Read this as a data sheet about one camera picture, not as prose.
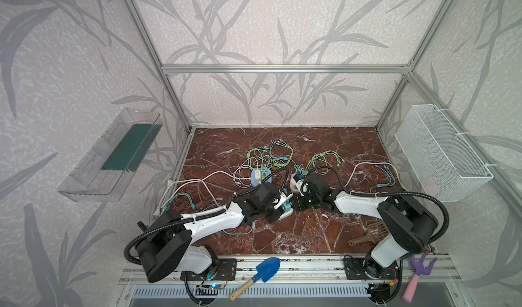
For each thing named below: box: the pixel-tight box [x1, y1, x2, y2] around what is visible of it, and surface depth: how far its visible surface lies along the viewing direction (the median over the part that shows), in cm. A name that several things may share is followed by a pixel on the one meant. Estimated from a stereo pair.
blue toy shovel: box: [229, 257, 281, 302], surface depth 75 cm
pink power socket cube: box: [289, 173, 305, 197], surface depth 84 cm
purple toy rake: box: [402, 252, 438, 304], surface depth 75 cm
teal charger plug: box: [281, 199, 292, 213], surface depth 84 cm
